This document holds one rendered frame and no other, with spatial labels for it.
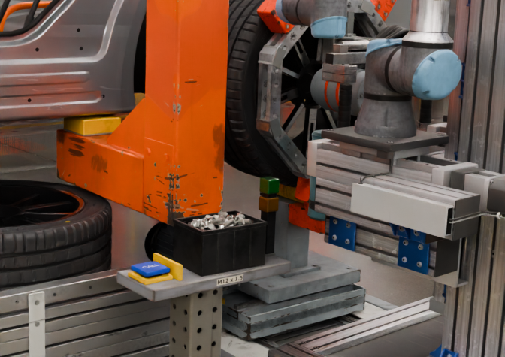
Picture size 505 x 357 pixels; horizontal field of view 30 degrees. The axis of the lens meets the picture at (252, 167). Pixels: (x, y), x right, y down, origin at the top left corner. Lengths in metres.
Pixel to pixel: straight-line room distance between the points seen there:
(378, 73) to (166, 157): 0.61
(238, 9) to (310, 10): 0.86
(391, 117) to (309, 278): 0.95
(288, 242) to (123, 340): 0.73
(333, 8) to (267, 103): 0.78
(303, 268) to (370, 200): 1.03
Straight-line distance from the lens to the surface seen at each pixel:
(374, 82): 2.27
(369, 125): 2.27
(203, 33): 2.46
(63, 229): 2.57
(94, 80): 2.90
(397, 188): 2.12
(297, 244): 3.11
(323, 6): 2.01
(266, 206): 2.48
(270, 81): 2.72
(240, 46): 2.77
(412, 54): 2.15
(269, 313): 2.93
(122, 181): 2.71
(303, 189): 2.92
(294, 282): 3.03
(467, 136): 2.34
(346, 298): 3.15
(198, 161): 2.51
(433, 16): 2.16
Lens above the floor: 1.20
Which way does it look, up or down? 12 degrees down
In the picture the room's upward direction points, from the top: 2 degrees clockwise
